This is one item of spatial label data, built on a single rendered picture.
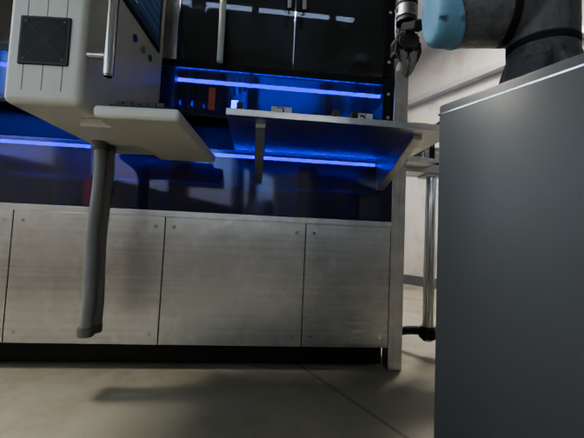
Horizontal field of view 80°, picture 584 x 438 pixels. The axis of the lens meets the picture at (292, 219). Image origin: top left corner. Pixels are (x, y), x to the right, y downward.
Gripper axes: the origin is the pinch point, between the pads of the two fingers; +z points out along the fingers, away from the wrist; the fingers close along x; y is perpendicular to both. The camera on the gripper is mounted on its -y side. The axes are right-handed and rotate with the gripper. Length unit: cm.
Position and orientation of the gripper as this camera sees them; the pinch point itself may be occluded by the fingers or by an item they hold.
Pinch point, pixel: (408, 72)
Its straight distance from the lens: 135.2
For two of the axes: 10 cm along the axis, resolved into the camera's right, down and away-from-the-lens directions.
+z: -0.4, 10.0, -0.6
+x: -9.9, -0.5, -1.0
